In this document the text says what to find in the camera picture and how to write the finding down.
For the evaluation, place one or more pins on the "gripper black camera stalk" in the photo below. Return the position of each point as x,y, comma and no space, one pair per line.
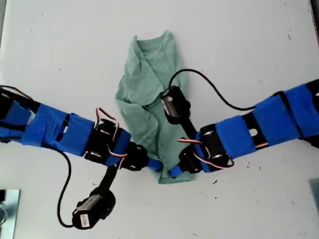
108,178
189,128

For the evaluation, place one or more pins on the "wide steel plate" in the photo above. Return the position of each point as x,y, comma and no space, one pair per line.
12,211

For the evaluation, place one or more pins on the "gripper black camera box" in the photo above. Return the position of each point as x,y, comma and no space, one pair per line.
174,102
92,209

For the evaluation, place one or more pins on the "green t-shirt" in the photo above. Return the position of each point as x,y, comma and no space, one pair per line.
147,82

